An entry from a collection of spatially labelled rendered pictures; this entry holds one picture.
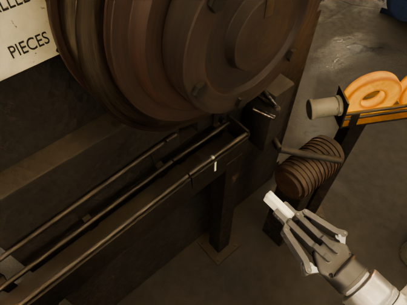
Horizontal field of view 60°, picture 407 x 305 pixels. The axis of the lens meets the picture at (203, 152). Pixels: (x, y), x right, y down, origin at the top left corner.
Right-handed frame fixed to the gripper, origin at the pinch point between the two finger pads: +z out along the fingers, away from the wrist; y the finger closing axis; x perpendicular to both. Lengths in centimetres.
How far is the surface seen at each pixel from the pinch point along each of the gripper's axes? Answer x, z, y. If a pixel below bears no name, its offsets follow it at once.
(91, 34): 40, 23, -22
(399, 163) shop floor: -74, -11, 101
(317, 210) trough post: -74, -1, 50
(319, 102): -6.1, 15.3, 35.9
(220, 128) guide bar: -6.0, 26.1, 7.5
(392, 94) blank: -2, 3, 51
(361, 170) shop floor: -74, -2, 83
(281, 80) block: 3.8, 22.8, 24.6
